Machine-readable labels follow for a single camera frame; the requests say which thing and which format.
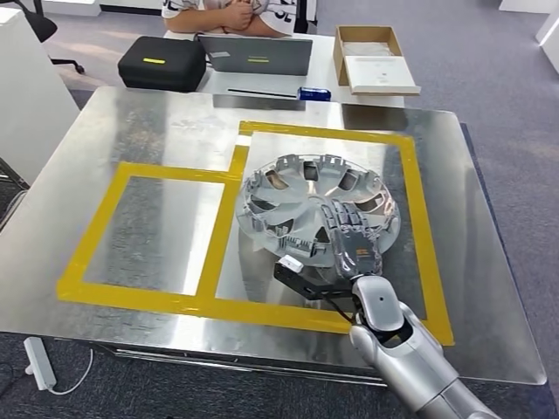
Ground black swivel chair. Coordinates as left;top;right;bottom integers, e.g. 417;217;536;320
0;0;85;75

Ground open cardboard box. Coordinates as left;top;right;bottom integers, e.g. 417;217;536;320
332;24;422;97

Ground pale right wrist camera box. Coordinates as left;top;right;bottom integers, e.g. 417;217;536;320
277;255;304;275

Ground flat white box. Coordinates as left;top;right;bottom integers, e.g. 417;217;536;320
344;55;422;97

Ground yellow tape frames on workbench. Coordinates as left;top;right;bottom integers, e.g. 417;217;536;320
55;120;455;348

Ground silver plastic wheel hubcap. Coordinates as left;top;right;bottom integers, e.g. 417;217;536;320
236;153;401;270

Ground steel workbench table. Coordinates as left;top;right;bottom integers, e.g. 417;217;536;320
0;86;548;388

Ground person at desk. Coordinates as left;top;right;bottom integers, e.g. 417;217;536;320
162;0;318;39

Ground thin white floor cable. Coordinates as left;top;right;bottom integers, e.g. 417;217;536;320
48;347;95;397

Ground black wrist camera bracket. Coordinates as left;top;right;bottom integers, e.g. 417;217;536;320
273;261;354;300

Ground small blue box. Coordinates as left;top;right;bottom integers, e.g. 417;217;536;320
298;86;332;103

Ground long white power strip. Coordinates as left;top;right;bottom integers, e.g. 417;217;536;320
23;337;57;392

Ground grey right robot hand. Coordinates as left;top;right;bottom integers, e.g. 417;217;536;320
320;198;384;280

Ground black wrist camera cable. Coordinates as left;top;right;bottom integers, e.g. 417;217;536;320
320;289;358;325

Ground black zipped carry case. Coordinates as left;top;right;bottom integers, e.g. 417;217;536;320
117;35;208;93

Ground grey laptop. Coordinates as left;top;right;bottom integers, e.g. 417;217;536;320
199;34;313;77

